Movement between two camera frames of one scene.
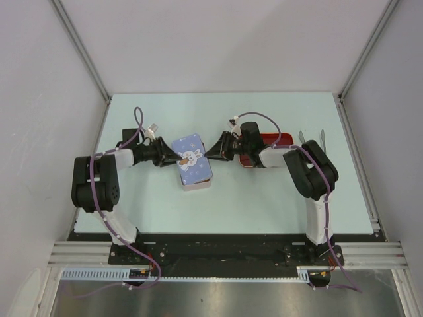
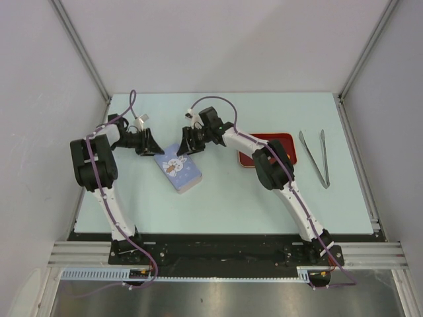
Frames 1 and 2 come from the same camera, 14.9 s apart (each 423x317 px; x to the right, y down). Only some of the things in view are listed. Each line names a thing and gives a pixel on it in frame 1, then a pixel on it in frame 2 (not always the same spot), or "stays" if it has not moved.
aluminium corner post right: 360,63 stays
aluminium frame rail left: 82,254 stays
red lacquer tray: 286,139 stays
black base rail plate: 154,251 stays
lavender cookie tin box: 197,185 -> 183,178
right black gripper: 221,150 -> 186,146
